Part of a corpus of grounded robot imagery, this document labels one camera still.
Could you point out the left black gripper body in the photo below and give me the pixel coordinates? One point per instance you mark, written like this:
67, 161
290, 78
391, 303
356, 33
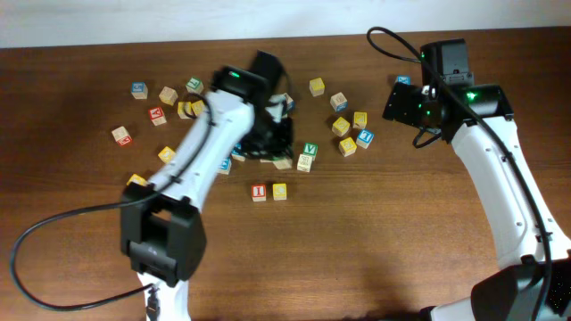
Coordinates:
267, 133

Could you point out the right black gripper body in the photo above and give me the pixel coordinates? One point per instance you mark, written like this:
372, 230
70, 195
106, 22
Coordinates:
411, 108

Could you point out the red letter I block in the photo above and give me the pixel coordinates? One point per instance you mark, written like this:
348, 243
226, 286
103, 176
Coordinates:
259, 193

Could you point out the green letter R block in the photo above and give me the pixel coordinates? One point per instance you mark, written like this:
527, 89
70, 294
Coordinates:
283, 163

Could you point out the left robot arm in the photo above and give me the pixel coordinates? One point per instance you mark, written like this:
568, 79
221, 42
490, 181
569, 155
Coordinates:
161, 230

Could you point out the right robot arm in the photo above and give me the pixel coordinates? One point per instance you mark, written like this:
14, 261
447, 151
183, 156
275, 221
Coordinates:
533, 253

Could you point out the blue letter X block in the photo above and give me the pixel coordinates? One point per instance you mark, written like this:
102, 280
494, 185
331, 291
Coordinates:
403, 79

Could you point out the blue letter H block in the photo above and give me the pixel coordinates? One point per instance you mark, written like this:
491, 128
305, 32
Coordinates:
237, 153

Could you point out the green letter V block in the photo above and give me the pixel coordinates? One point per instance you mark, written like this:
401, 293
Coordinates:
311, 150

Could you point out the plain carved wooden block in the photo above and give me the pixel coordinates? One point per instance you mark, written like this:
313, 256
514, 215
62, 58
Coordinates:
304, 163

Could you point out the blue block lower left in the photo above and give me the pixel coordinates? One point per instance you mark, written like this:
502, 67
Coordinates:
225, 166

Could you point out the blue letter I block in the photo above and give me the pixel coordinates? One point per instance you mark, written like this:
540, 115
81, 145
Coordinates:
364, 138

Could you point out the yellow block right pair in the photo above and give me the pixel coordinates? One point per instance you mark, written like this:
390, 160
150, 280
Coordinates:
198, 107

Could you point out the yellow block pair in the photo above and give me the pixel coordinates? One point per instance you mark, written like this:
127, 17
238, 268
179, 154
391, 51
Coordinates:
198, 107
184, 110

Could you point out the green letter L block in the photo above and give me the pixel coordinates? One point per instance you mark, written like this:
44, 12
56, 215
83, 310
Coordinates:
194, 85

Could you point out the yellow block left pair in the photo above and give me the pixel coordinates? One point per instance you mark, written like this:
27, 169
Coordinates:
184, 110

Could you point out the red letter K block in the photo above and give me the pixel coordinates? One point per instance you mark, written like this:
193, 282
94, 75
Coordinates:
157, 116

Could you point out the blue block far left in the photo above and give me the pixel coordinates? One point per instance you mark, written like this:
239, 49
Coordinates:
139, 90

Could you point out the wooden block red side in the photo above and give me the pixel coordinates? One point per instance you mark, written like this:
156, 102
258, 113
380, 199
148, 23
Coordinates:
121, 136

